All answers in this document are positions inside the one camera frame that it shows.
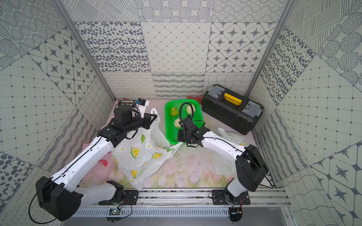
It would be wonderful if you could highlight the white plastic bag lemon print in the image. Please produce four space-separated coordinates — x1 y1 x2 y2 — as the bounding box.
212 128 247 177

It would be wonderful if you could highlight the pale beige pear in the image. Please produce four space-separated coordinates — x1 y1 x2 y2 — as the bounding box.
174 118 181 128

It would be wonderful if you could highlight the black smartphone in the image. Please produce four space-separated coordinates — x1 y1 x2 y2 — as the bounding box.
117 99 136 104

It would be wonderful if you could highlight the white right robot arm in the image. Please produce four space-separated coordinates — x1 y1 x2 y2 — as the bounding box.
178 116 269 203

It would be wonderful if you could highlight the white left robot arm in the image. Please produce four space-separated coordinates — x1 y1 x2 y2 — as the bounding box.
35 105 158 221

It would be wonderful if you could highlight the pink plastic bag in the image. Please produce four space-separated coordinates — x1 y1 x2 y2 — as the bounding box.
83 151 116 181

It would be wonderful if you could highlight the green plastic basket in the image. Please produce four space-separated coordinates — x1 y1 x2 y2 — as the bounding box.
165 99 204 145

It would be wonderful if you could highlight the black corrugated cable hose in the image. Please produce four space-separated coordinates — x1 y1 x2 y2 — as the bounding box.
179 102 195 125

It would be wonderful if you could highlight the red plastic bag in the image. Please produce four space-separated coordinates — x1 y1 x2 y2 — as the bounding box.
187 96 203 103

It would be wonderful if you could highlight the yellow-green small pear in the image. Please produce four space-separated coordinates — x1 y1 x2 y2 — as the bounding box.
170 107 179 117

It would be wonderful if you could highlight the black toolbox yellow latch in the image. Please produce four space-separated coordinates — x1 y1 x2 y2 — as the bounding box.
201 84 264 135

